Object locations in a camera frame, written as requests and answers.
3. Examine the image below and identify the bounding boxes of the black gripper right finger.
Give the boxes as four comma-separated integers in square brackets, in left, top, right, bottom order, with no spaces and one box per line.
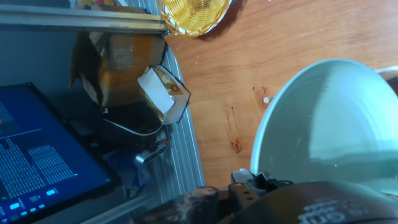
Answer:
[229,167,293,209]

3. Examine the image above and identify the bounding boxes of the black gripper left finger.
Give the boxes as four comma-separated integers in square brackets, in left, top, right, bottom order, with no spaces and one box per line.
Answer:
[133,185,220,224]

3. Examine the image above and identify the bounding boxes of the light green dish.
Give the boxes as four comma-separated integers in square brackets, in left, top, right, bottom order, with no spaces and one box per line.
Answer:
[250,58,398,195]

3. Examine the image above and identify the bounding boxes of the small white gold box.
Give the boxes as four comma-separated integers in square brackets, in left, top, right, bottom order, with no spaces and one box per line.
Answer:
[137,65,191,125]

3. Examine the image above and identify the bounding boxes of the glossy brown wooden board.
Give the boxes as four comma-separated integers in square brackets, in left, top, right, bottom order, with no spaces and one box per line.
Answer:
[164,0,398,189]

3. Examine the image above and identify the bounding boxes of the brown taped cardboard box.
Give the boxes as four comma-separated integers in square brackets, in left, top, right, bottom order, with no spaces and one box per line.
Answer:
[70,30,167,110]

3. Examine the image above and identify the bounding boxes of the aluminium frame bar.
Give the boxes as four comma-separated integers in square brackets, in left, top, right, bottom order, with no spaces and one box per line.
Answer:
[79,191,156,224]

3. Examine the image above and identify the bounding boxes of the long frame pole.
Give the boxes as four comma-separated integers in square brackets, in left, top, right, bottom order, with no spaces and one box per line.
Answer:
[0,4,169,34]

